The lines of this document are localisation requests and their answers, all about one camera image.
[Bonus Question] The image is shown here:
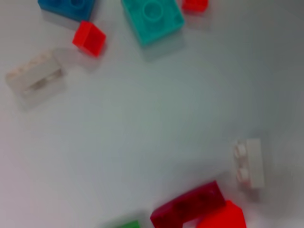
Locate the small red sloped brick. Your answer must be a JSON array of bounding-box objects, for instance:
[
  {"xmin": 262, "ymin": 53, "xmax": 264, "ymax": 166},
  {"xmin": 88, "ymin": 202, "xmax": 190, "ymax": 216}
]
[{"xmin": 72, "ymin": 20, "xmax": 107, "ymax": 57}]

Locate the dark red translucent brick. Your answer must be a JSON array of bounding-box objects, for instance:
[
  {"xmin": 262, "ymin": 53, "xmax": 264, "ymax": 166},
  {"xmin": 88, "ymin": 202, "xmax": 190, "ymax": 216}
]
[{"xmin": 150, "ymin": 180, "xmax": 228, "ymax": 228}]

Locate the blue four-stud brick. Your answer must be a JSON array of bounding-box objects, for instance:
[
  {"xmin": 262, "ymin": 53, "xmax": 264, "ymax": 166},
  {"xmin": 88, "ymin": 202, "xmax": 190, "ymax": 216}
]
[{"xmin": 37, "ymin": 0, "xmax": 97, "ymax": 22}]

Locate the small red square brick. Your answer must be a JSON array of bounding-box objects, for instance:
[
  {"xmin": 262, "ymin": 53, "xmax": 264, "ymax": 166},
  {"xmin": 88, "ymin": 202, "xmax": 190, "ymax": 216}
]
[{"xmin": 182, "ymin": 0, "xmax": 209, "ymax": 12}]

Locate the long clear white brick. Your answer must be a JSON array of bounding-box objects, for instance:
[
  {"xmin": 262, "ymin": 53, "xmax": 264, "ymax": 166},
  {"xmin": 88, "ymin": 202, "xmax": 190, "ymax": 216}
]
[{"xmin": 5, "ymin": 51, "xmax": 66, "ymax": 100}]

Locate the bright red brick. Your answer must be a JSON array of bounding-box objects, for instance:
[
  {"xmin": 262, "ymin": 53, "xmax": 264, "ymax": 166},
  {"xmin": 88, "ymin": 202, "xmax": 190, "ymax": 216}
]
[{"xmin": 197, "ymin": 200, "xmax": 247, "ymax": 228}]

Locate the teal square brick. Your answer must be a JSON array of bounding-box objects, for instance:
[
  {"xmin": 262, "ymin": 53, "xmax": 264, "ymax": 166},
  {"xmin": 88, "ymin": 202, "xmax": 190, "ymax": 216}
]
[{"xmin": 121, "ymin": 0, "xmax": 186, "ymax": 46}]

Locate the green rectangular brick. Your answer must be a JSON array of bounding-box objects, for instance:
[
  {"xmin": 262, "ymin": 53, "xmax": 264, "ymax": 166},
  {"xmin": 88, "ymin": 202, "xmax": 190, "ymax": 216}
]
[{"xmin": 99, "ymin": 219, "xmax": 141, "ymax": 228}]

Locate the small white brick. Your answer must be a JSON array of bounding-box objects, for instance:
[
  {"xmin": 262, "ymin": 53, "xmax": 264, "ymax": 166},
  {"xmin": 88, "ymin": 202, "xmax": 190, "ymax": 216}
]
[{"xmin": 231, "ymin": 138, "xmax": 266, "ymax": 190}]

